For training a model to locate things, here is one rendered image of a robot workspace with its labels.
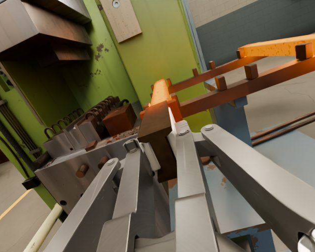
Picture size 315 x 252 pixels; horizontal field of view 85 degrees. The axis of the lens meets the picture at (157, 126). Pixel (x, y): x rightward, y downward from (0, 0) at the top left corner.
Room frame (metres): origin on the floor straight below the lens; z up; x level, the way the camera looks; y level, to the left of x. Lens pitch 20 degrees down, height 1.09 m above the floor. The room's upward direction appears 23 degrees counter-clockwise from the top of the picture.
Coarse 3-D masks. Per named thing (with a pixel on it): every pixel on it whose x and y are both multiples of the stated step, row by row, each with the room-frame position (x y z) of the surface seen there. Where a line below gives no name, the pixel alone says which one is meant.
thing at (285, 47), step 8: (272, 40) 0.35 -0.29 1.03; (280, 40) 0.32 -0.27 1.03; (288, 40) 0.29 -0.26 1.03; (296, 40) 0.26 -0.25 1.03; (304, 40) 0.24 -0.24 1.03; (312, 40) 0.23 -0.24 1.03; (240, 48) 0.45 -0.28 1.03; (248, 48) 0.41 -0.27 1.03; (256, 48) 0.37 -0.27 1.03; (264, 48) 0.34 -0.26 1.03; (272, 48) 0.32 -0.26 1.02; (280, 48) 0.30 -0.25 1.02; (288, 48) 0.28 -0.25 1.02
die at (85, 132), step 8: (96, 104) 0.90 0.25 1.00; (96, 112) 0.69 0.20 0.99; (80, 120) 0.61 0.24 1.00; (88, 120) 0.59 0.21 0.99; (64, 128) 0.58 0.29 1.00; (80, 128) 0.57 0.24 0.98; (88, 128) 0.57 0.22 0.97; (56, 136) 0.58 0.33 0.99; (64, 136) 0.58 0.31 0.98; (72, 136) 0.58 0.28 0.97; (80, 136) 0.57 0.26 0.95; (88, 136) 0.57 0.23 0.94; (96, 136) 0.57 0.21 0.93; (48, 144) 0.59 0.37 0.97; (56, 144) 0.59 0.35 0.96; (64, 144) 0.58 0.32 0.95; (72, 144) 0.58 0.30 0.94; (80, 144) 0.58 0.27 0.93; (48, 152) 0.59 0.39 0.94; (56, 152) 0.59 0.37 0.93; (64, 152) 0.59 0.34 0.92
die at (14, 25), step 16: (16, 0) 0.57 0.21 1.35; (0, 16) 0.58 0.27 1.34; (16, 16) 0.57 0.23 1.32; (32, 16) 0.58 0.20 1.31; (48, 16) 0.67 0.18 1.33; (64, 16) 0.80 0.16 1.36; (0, 32) 0.58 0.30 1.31; (16, 32) 0.57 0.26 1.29; (32, 32) 0.57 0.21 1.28; (48, 32) 0.61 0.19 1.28; (64, 32) 0.73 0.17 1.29; (80, 32) 0.89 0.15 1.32; (0, 48) 0.58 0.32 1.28; (16, 48) 0.61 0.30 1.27; (32, 48) 0.66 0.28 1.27
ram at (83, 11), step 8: (0, 0) 0.57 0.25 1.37; (32, 0) 0.62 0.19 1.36; (40, 0) 0.64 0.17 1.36; (48, 0) 0.65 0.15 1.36; (56, 0) 0.67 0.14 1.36; (64, 0) 0.73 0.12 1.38; (72, 0) 0.82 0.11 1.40; (80, 0) 0.93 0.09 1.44; (48, 8) 0.70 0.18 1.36; (56, 8) 0.72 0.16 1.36; (64, 8) 0.74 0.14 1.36; (72, 8) 0.77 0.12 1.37; (80, 8) 0.87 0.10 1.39; (72, 16) 0.84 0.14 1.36; (80, 16) 0.87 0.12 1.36; (88, 16) 0.94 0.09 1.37
